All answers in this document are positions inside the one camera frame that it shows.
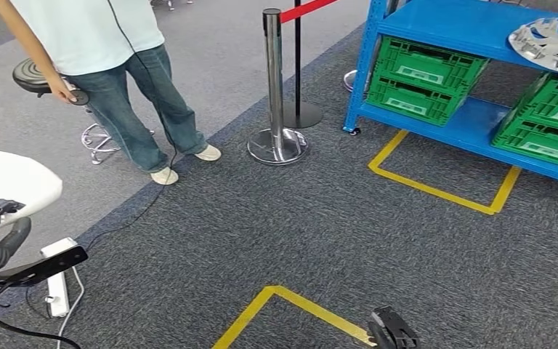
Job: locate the black handheld controller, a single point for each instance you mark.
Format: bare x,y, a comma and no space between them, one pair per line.
80,98

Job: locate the black round stool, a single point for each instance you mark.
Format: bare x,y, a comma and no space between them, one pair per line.
28,77

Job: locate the black pole with disc base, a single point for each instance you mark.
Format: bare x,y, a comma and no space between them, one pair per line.
308,115

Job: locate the person's forearm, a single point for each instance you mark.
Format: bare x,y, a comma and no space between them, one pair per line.
28,43

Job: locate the blue metal shelf rack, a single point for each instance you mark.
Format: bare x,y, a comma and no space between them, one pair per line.
428,19

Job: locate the white plastic mirror cover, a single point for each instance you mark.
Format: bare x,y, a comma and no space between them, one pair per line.
14,183

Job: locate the person's hand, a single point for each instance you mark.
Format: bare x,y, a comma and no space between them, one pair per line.
62,90

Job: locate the standing person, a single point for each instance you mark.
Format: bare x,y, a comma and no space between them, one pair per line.
115,96

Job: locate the red barrier belt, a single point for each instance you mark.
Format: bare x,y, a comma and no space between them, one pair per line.
308,7

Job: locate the grey wheel hubcap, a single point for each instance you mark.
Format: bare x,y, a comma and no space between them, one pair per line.
548,46

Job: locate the white power strip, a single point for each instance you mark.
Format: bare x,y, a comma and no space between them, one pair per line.
58,294

